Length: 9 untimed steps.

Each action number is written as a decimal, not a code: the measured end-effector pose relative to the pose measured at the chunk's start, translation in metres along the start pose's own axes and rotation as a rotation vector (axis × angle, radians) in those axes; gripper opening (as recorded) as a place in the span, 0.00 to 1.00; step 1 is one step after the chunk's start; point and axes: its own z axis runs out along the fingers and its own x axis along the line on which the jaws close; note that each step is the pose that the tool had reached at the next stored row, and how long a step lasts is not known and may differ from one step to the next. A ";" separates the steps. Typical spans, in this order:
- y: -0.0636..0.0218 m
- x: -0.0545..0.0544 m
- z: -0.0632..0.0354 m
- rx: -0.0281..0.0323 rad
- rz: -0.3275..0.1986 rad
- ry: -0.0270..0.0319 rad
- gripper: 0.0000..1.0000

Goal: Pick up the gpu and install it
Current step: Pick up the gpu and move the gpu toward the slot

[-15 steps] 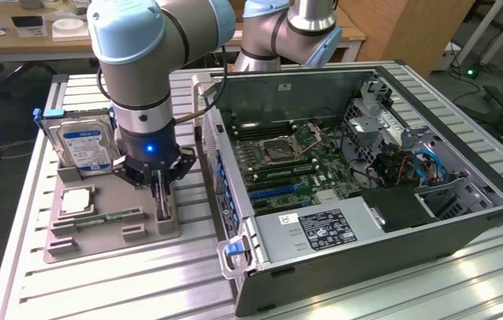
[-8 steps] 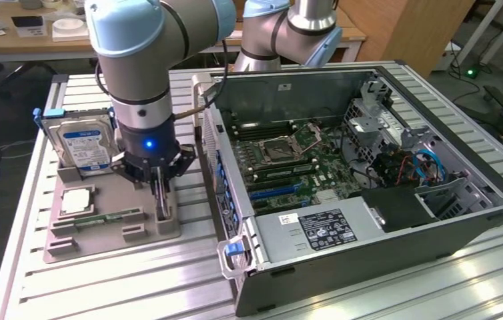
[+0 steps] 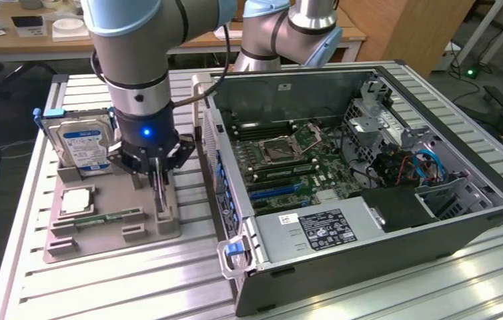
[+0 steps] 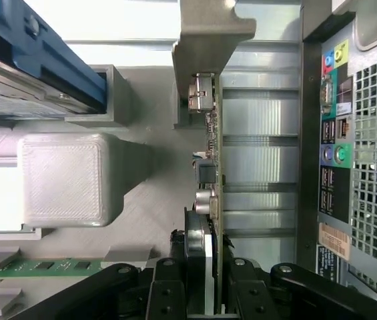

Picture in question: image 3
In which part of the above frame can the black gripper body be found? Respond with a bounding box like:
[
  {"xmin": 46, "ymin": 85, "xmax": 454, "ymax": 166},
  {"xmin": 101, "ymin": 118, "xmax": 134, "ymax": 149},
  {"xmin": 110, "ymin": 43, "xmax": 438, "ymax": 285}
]
[{"xmin": 113, "ymin": 103, "xmax": 182, "ymax": 175}]

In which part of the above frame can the green graphics card black fan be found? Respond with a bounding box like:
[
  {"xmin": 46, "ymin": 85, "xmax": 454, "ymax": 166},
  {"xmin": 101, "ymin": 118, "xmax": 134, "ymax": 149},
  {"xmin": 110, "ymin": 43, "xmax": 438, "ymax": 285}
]
[{"xmin": 147, "ymin": 156, "xmax": 175, "ymax": 223}]

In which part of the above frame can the hard disk in blue caddy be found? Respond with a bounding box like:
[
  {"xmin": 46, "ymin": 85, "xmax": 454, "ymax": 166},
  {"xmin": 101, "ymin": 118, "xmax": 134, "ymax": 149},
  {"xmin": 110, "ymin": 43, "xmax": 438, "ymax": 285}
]
[{"xmin": 31, "ymin": 105, "xmax": 118, "ymax": 177}]

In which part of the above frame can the grey parts rack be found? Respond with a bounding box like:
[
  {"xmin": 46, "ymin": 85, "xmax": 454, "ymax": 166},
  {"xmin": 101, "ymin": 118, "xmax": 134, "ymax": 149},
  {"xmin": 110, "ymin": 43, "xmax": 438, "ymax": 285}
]
[{"xmin": 43, "ymin": 159, "xmax": 182, "ymax": 264}]

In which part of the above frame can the silver CPU chip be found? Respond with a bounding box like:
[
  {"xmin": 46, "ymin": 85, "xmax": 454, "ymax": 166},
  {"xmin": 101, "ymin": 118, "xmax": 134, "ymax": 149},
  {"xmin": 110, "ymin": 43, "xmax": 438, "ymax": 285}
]
[{"xmin": 61, "ymin": 189, "xmax": 94, "ymax": 215}]

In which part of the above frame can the CPU socket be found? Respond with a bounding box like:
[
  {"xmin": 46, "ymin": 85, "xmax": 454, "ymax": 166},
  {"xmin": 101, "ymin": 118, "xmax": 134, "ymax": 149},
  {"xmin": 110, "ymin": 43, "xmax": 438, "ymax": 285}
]
[{"xmin": 261, "ymin": 136, "xmax": 301, "ymax": 161}]

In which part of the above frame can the black expansion slot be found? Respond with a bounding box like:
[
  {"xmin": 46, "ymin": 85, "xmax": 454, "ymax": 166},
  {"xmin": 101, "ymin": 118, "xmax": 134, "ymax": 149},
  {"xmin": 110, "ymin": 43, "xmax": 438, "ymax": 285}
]
[{"xmin": 246, "ymin": 177, "xmax": 293, "ymax": 191}]

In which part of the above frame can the green RAM stick white label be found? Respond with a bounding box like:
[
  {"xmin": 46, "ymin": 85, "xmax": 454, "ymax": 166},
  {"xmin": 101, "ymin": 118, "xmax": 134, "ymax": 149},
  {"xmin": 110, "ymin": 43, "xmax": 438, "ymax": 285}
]
[{"xmin": 253, "ymin": 162, "xmax": 317, "ymax": 178}]

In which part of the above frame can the blue expansion slot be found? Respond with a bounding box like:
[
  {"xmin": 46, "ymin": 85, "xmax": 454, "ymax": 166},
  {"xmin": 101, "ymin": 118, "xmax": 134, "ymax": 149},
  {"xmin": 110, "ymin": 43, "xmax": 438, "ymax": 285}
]
[{"xmin": 249, "ymin": 186, "xmax": 301, "ymax": 201}]

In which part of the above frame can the metal socket cover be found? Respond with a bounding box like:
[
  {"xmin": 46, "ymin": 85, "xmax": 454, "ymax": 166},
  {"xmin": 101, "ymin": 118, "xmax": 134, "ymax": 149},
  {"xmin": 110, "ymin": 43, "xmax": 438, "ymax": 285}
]
[{"xmin": 293, "ymin": 123, "xmax": 323, "ymax": 148}]

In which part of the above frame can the wooden desk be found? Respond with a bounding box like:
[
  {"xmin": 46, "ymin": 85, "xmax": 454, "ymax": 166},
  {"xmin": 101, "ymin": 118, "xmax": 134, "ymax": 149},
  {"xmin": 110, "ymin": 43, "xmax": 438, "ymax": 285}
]
[{"xmin": 0, "ymin": 0, "xmax": 367, "ymax": 64}]

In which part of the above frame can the green motherboard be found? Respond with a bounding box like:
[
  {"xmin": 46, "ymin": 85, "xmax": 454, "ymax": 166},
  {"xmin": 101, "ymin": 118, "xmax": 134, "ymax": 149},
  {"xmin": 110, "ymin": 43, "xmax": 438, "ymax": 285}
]
[{"xmin": 230, "ymin": 115, "xmax": 362, "ymax": 216}]

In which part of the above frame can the black chair base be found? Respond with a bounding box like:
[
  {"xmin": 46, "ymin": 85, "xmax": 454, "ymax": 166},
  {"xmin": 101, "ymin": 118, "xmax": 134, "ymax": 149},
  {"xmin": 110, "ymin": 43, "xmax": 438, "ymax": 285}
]
[{"xmin": 0, "ymin": 59, "xmax": 99, "ymax": 99}]

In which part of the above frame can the white paper stack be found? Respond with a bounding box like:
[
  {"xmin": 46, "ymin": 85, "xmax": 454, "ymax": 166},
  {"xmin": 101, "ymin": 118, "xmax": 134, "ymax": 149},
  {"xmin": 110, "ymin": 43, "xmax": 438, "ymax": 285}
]
[{"xmin": 211, "ymin": 23, "xmax": 243, "ymax": 40}]

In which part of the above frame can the white box round dish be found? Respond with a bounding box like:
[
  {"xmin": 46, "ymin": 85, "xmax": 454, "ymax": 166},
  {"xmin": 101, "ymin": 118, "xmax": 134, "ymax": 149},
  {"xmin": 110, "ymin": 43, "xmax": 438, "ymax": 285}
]
[{"xmin": 51, "ymin": 18, "xmax": 91, "ymax": 43}]

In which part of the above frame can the grey power supply unit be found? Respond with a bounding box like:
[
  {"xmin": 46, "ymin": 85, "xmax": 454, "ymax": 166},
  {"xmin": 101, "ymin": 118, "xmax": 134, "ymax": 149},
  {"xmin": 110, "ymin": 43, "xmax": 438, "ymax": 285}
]
[{"xmin": 253, "ymin": 196, "xmax": 386, "ymax": 263}]

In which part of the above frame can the metal disk bay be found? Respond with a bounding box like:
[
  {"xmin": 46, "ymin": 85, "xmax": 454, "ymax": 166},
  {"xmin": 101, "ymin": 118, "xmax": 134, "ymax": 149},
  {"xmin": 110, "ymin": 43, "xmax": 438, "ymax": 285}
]
[
  {"xmin": 413, "ymin": 176, "xmax": 498, "ymax": 223},
  {"xmin": 341, "ymin": 98, "xmax": 405, "ymax": 166}
]

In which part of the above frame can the white box black lid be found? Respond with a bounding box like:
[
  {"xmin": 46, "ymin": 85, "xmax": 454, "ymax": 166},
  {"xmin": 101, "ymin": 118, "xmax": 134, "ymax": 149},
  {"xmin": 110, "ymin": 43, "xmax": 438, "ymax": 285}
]
[{"xmin": 9, "ymin": 15, "xmax": 47, "ymax": 38}]

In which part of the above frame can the black plastic shroud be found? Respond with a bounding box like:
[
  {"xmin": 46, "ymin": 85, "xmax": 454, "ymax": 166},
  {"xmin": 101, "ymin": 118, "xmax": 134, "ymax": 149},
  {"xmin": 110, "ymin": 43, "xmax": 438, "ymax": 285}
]
[{"xmin": 359, "ymin": 185, "xmax": 440, "ymax": 233}]

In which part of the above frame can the open black PC case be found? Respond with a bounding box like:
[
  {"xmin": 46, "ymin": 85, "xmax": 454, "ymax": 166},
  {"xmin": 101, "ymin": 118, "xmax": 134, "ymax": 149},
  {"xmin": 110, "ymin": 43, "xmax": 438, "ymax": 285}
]
[{"xmin": 190, "ymin": 65, "xmax": 503, "ymax": 317}]

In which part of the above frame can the wooden cabinet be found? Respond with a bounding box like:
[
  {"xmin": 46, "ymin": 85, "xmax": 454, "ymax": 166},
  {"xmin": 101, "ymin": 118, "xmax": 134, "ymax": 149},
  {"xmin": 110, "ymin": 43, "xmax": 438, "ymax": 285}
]
[{"xmin": 337, "ymin": 0, "xmax": 477, "ymax": 76}]

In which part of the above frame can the grey floor cable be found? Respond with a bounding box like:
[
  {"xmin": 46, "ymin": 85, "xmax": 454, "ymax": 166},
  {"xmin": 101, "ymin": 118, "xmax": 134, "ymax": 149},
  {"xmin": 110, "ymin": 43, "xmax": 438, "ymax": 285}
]
[{"xmin": 0, "ymin": 139, "xmax": 38, "ymax": 161}]

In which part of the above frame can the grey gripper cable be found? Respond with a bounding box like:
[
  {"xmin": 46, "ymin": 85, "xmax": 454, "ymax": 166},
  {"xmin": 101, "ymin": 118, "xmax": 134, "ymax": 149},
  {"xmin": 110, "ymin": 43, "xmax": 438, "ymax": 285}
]
[{"xmin": 167, "ymin": 25, "xmax": 233, "ymax": 107}]

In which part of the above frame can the red wire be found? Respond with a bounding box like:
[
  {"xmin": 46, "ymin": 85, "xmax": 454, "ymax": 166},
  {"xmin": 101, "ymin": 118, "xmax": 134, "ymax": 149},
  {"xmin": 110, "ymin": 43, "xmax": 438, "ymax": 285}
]
[{"xmin": 399, "ymin": 153, "xmax": 417, "ymax": 183}]

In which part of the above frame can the blue data wire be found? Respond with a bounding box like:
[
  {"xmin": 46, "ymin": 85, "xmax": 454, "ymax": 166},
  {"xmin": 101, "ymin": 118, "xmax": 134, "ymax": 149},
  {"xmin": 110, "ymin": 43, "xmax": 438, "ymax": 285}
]
[{"xmin": 412, "ymin": 149, "xmax": 448, "ymax": 186}]

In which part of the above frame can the white desk frame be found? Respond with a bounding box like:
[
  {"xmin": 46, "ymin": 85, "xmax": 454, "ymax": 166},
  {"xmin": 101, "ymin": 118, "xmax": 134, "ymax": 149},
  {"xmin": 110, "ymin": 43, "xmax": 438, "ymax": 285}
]
[{"xmin": 453, "ymin": 0, "xmax": 503, "ymax": 91}]

